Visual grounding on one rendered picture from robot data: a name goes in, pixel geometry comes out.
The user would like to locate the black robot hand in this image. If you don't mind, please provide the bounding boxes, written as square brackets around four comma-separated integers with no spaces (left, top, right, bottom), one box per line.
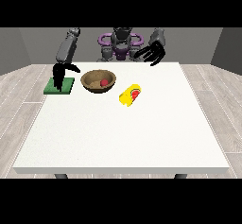
[52,61,81,93]
[133,42,166,67]

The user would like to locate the green square pad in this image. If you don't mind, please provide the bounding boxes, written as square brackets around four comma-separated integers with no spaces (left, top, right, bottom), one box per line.
[43,77,76,95]

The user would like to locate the brown wooden bowl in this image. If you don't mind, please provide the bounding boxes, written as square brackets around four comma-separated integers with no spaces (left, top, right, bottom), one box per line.
[80,69,117,95]

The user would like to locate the grey robot trunk purple rings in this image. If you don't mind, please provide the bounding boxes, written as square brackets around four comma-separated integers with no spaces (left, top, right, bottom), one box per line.
[95,27,146,63]

